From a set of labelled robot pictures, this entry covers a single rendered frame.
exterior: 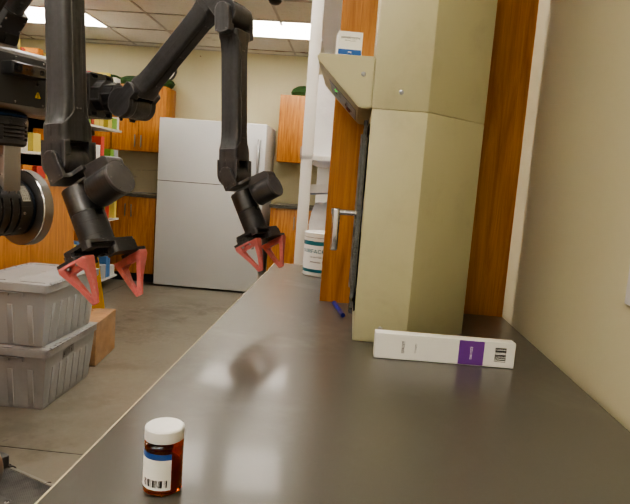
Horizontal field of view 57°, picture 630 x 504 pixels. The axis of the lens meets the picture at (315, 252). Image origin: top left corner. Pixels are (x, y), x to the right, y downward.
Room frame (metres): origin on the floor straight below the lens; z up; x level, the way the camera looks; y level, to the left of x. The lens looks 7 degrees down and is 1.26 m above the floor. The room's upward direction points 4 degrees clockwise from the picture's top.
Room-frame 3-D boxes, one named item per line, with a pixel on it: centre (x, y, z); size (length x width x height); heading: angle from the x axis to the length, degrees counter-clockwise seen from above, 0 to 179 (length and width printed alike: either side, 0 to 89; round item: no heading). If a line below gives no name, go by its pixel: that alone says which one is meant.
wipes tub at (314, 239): (1.97, -0.03, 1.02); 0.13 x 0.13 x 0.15
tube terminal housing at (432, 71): (1.32, -0.22, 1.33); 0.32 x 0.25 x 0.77; 177
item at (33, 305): (3.08, 1.48, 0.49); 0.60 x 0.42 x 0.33; 177
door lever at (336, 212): (1.22, -0.05, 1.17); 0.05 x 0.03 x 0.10; 86
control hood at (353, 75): (1.33, -0.04, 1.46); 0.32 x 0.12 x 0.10; 177
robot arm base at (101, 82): (1.64, 0.61, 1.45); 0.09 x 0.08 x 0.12; 154
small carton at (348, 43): (1.26, -0.04, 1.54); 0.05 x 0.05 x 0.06; 4
